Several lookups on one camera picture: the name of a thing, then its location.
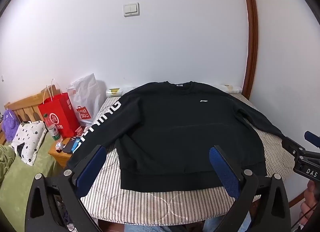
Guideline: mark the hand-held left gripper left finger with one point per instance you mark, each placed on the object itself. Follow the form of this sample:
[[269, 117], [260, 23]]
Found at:
[[90, 169]]

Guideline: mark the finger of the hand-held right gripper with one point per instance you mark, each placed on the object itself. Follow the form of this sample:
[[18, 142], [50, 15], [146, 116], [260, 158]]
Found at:
[[293, 148], [312, 139]]

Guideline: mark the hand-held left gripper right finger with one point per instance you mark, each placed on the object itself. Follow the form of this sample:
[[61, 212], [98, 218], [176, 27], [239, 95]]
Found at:
[[223, 169]]

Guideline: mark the black sweatshirt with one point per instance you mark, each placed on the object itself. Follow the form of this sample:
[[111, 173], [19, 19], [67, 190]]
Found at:
[[175, 127]]

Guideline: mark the person's right hand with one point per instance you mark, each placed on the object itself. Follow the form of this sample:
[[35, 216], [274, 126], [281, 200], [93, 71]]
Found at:
[[308, 207]]

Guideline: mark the small blue box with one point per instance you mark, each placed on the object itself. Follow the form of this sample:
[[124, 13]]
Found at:
[[76, 145]]

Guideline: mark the wooden nightstand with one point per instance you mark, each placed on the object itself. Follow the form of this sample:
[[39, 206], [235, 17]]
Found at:
[[61, 158]]

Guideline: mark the dark blue phone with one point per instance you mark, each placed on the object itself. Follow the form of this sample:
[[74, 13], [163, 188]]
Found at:
[[70, 145]]

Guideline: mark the brown wooden baseboard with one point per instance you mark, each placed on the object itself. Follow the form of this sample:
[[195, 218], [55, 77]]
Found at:
[[298, 199]]

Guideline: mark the small figurine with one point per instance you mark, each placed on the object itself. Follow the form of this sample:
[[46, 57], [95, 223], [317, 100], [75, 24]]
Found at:
[[59, 147]]

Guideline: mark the pink cup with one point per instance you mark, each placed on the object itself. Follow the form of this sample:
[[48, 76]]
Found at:
[[80, 131]]

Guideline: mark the plastic water bottle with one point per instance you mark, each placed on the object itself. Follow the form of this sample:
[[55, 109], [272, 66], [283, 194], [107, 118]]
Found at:
[[53, 132]]

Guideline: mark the red paper bag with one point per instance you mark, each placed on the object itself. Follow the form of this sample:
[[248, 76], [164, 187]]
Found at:
[[58, 114]]

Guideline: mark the white floral pillow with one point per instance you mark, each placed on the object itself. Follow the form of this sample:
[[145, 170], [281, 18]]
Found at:
[[27, 139]]

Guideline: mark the grey striped mattress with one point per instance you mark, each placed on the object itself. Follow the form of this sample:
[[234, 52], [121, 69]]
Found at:
[[150, 204]]

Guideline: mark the green blanket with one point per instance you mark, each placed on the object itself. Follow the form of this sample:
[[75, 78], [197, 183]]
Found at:
[[20, 179]]

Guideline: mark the white plastic bag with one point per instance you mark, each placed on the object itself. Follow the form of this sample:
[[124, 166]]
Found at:
[[86, 97]]

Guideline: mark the rolled white printed mat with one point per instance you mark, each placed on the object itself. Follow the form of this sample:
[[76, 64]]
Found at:
[[113, 92]]

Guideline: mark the person's blue jeans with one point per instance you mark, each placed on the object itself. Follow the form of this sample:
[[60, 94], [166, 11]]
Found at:
[[155, 228]]

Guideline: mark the purple plush toy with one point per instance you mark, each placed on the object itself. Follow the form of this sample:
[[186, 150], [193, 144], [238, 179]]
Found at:
[[10, 124]]

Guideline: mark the wooden headboard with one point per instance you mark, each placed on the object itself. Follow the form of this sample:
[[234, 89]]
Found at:
[[25, 104]]

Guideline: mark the brown wooden door frame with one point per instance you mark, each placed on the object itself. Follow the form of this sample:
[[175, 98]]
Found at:
[[252, 34]]

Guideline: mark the white wall light switch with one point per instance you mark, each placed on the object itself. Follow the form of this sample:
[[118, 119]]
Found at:
[[131, 9]]

